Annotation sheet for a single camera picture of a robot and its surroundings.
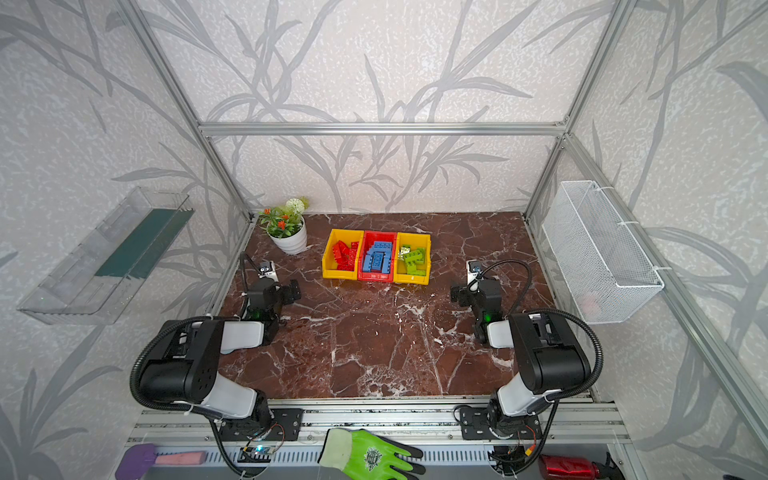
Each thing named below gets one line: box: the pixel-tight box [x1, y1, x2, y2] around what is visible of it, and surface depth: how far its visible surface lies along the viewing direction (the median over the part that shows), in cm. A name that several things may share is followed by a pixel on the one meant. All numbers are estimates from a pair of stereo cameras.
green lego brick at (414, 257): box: [404, 250, 424, 265], surface depth 105 cm
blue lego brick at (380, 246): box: [369, 241, 390, 253], surface depth 107 cm
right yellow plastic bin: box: [394, 232, 431, 286], surface depth 102 cm
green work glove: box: [318, 428, 426, 480], surface depth 70 cm
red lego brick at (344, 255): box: [334, 249, 353, 263], surface depth 106 cm
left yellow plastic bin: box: [322, 229, 365, 281], surface depth 104 cm
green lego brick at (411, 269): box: [406, 263, 427, 276], surface depth 104 cm
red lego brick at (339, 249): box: [332, 240, 348, 257], surface depth 107 cm
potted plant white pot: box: [258, 197, 310, 255], surface depth 103 cm
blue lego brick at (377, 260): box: [371, 251, 386, 271], surface depth 106 cm
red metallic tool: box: [538, 454, 599, 480], surface depth 68 cm
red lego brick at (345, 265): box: [336, 261, 355, 272], surface depth 106 cm
